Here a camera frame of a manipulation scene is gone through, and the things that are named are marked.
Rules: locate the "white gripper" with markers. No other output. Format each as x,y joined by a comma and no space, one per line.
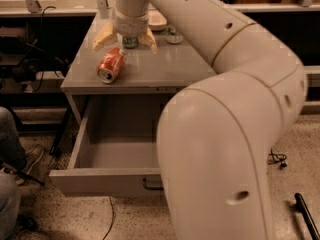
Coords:
130,26

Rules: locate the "red coke can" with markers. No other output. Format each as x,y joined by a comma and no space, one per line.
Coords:
111,65

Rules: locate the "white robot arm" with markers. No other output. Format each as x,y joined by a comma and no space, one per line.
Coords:
213,137

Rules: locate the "white green soda can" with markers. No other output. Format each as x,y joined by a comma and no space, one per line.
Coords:
172,35

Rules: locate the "grey open top drawer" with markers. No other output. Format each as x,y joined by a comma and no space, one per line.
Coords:
115,147

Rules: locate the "white bowl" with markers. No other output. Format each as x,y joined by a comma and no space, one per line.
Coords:
157,22

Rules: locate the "grey cabinet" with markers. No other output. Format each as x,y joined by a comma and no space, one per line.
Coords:
171,68

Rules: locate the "dark equipment at left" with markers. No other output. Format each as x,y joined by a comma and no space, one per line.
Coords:
22,60

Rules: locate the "person shoe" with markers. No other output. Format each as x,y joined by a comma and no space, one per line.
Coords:
33,157

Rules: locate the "black bar on floor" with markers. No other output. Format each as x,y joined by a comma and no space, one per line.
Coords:
301,206

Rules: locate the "black drawer handle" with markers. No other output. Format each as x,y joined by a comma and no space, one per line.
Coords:
152,184

